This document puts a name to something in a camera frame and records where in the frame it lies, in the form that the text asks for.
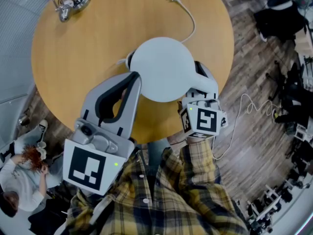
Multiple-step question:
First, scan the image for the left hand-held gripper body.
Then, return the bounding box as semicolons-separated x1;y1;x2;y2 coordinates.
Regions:
62;117;135;197

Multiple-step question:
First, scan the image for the silver metal stand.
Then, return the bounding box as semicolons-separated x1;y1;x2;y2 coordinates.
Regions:
48;0;92;23

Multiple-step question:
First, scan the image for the person's left forearm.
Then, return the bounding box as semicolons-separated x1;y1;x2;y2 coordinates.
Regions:
70;186;117;224

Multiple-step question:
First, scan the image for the beige floor cable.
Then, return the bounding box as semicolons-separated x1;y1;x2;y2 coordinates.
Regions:
211;93;277;161

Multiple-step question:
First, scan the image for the person's yellow plaid shirt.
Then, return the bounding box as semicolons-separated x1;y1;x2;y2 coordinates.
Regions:
65;136;248;235

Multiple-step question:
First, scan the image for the person's right forearm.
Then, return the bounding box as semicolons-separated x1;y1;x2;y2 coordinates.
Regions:
168;133;221;183

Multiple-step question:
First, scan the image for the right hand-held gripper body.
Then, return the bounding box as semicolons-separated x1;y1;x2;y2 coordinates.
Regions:
178;98;224;140

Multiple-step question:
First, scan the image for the white electric kettle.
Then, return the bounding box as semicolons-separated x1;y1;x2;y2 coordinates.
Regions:
129;36;219;103

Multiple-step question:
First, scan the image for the white harness strap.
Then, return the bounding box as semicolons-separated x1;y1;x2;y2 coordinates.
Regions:
88;194;116;227

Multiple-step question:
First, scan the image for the black office chair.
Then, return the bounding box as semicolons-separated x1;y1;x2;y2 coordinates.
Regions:
265;59;310;122

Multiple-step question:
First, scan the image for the white power cable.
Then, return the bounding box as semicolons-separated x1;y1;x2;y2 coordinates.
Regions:
115;0;197;66

